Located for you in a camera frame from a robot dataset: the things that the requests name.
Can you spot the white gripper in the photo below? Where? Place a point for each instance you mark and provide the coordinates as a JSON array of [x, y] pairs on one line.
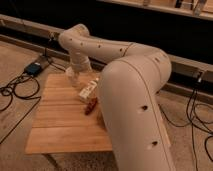
[[80, 63]]

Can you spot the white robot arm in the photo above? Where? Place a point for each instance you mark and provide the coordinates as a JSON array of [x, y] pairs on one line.
[[131, 61]]

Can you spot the white small carton box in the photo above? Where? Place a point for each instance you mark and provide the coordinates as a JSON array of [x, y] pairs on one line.
[[89, 91]]

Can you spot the small brown red object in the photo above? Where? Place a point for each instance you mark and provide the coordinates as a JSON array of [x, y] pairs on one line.
[[90, 106]]

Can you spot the black power adapter box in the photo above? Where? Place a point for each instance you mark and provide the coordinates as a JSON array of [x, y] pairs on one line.
[[33, 69]]

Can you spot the wooden slatted table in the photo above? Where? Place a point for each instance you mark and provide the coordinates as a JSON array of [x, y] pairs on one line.
[[66, 130]]

